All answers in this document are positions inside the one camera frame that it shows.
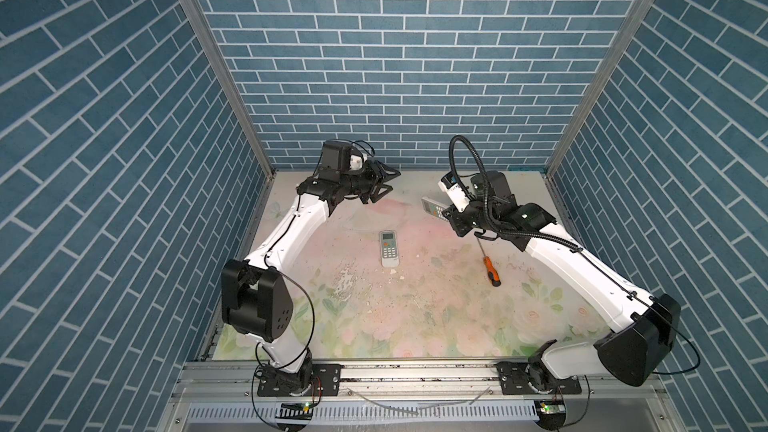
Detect orange handled screwdriver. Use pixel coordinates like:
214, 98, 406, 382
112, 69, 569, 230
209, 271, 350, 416
477, 238, 501, 287

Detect right aluminium corner post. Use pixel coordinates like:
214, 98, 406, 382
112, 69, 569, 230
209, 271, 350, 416
544, 0, 655, 180

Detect right controller board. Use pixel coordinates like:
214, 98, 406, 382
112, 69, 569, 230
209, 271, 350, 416
534, 400, 567, 431

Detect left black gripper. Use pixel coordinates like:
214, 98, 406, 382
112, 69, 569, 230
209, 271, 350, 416
337, 159, 399, 205

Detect controller board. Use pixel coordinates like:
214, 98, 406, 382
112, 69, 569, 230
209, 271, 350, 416
534, 400, 567, 431
275, 402, 315, 431

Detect left controller board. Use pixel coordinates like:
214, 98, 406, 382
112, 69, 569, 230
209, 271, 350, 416
275, 402, 315, 431

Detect aluminium corner post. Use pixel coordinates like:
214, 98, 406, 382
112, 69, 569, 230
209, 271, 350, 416
178, 0, 275, 181
544, 0, 655, 180

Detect grey loose cable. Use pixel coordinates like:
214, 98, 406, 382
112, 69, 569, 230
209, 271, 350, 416
346, 386, 493, 413

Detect left aluminium corner post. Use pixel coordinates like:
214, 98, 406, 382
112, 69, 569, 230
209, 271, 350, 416
178, 0, 275, 181

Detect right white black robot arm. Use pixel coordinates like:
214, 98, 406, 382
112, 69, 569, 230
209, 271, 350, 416
442, 201, 680, 392

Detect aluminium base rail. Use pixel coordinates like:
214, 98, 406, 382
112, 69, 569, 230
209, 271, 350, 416
158, 359, 684, 431

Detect white remote control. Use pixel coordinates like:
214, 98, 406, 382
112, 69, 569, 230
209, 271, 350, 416
421, 197, 448, 221
379, 231, 400, 268

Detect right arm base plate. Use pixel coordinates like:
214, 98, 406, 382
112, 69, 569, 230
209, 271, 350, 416
494, 360, 582, 395

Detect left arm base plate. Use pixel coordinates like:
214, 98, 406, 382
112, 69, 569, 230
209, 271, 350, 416
256, 363, 343, 397

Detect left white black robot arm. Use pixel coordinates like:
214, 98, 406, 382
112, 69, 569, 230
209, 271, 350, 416
221, 157, 401, 374

